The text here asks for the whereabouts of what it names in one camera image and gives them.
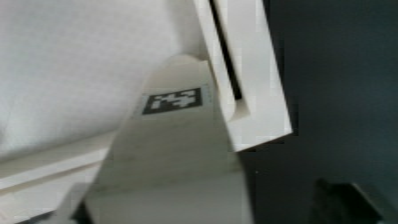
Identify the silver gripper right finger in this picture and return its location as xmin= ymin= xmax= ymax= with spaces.
xmin=309 ymin=179 xmax=398 ymax=224

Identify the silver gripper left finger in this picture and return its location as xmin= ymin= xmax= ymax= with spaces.
xmin=37 ymin=183 xmax=94 ymax=224

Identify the white desk top tray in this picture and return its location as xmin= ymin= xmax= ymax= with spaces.
xmin=0 ymin=0 xmax=297 ymax=191

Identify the white front barrier wall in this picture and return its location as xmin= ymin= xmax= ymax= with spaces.
xmin=0 ymin=163 xmax=103 ymax=224

